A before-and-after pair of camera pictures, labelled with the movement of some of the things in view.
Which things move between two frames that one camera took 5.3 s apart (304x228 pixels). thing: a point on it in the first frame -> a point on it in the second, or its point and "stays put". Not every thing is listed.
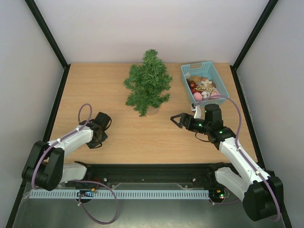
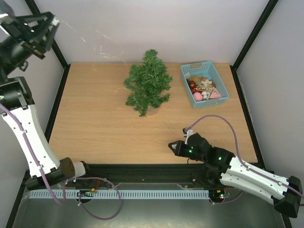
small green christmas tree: (148, 84) stays put
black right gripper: (185, 121) -> (183, 150)
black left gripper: (92, 144) -> (27, 36)
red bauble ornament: (192, 84) stays put
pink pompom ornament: (197, 96) stays put
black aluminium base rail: (186, 176) stays put
